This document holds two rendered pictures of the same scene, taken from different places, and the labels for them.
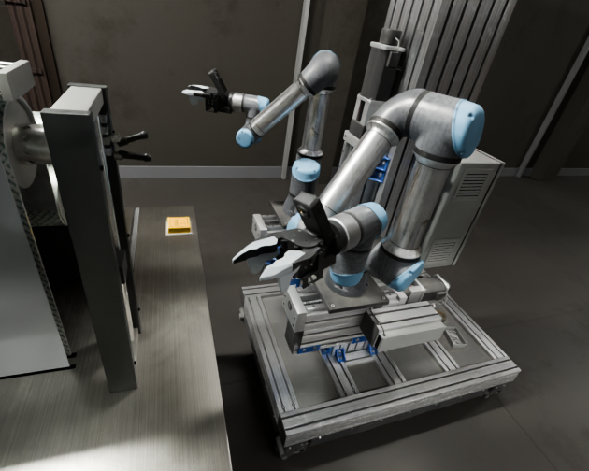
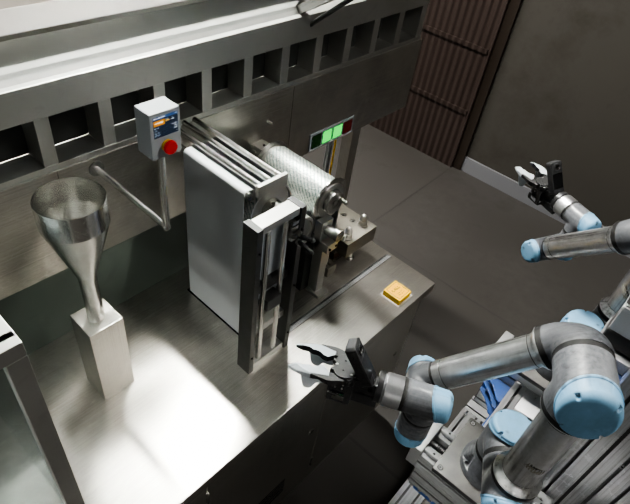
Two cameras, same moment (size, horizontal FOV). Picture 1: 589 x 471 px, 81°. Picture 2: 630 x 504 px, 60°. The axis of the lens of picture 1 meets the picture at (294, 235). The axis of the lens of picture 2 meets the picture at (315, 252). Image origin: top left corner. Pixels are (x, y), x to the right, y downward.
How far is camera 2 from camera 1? 0.88 m
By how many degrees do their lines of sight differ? 47
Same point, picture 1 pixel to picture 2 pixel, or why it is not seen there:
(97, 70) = (544, 66)
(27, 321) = (230, 294)
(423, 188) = (534, 429)
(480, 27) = not seen: outside the picture
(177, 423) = (242, 409)
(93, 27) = (567, 18)
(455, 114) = (569, 383)
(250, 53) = not seen: outside the picture
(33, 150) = not seen: hidden behind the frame
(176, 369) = (273, 385)
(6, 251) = (233, 257)
